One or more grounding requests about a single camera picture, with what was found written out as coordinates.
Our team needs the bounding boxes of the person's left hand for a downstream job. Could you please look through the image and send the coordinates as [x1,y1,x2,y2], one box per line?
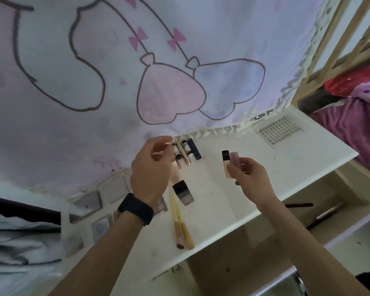
[130,135,177,207]

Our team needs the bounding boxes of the person's right hand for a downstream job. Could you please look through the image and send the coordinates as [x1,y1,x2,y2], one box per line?
[227,157,280,210]

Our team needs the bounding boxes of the dark eyeshadow palette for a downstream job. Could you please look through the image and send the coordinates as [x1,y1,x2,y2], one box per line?
[154,197,169,215]

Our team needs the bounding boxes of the dark square foundation bottle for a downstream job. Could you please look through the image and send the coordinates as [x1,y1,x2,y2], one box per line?
[172,180,194,206]

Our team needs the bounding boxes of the beige tube black cap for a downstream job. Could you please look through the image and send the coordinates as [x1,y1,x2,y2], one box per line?
[221,150,235,179]

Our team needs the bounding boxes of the small grey square palette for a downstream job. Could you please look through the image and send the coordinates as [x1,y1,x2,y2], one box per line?
[102,175,132,204]

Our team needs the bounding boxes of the navy cosmetic tube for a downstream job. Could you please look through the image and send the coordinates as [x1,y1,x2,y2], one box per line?
[187,138,203,161]

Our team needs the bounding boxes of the false eyelash tray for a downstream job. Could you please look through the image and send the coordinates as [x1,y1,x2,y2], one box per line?
[254,115,304,148]

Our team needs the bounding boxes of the purple drawer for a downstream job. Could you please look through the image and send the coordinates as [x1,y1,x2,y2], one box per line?
[185,169,370,296]

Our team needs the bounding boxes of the large grey square palette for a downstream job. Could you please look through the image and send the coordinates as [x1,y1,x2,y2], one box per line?
[68,191,103,224]

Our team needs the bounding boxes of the silver square palette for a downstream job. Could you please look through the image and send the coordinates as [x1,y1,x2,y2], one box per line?
[92,214,114,243]

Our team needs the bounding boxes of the yellow handled makeup brushes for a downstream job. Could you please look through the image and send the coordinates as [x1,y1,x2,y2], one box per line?
[171,197,195,251]

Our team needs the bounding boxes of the clear square palette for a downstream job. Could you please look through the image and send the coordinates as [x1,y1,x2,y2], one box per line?
[63,232,84,258]

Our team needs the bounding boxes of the person's left forearm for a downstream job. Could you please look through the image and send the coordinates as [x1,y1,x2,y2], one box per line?
[49,217,144,296]

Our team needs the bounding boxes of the person's right forearm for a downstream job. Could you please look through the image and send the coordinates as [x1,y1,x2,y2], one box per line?
[257,196,370,296]

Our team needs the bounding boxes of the white dressing table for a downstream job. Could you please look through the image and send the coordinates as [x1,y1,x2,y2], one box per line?
[60,104,359,296]

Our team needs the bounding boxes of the black smartwatch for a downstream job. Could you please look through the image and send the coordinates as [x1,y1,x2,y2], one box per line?
[117,193,155,227]

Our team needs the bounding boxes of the pink cartoon cloth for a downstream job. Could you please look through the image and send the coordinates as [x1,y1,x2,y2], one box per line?
[0,0,331,198]

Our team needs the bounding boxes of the purple bed sheet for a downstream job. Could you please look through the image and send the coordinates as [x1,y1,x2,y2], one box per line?
[310,97,370,182]

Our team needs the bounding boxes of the dark red wooden door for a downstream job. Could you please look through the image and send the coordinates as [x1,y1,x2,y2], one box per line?
[0,195,62,225]

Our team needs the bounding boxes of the red floral pillow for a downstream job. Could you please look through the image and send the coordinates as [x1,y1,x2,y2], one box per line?
[324,61,370,107]

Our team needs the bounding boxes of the white hanging garment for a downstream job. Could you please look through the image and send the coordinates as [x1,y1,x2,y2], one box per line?
[0,209,64,296]

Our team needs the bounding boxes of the wooden bed frame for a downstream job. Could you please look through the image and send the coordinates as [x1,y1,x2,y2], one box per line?
[291,0,370,194]

